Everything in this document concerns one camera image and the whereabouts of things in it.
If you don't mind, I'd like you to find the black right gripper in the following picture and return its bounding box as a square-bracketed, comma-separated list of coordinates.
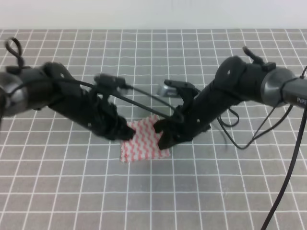
[153, 95, 213, 150]

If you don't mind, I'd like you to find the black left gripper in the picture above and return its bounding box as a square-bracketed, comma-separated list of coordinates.
[72, 91, 136, 141]

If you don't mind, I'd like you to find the pink white wavy striped towel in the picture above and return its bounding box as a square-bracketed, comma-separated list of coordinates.
[119, 115, 170, 162]

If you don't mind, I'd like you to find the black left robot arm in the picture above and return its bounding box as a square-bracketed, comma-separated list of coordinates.
[0, 37, 135, 140]

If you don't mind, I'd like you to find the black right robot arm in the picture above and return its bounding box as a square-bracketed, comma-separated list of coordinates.
[154, 46, 307, 150]

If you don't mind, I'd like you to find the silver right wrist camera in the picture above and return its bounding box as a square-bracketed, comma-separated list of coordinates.
[155, 80, 201, 106]

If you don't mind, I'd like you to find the black right camera cable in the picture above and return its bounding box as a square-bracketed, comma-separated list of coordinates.
[208, 67, 307, 230]

